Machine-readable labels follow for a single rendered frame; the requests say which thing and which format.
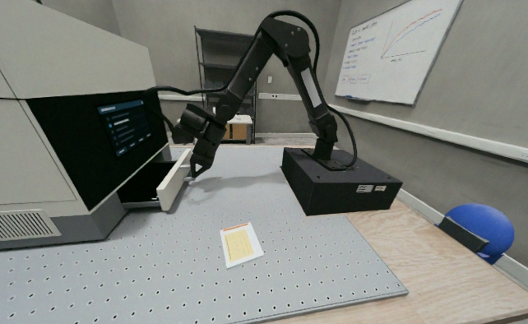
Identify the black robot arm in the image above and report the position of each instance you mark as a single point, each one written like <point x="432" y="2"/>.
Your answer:
<point x="294" y="41"/>

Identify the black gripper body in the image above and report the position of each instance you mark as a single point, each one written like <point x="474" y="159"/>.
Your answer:
<point x="209" y="156"/>

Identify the grey lab imager with drawer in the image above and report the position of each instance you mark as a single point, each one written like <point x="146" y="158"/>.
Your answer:
<point x="76" y="141"/>

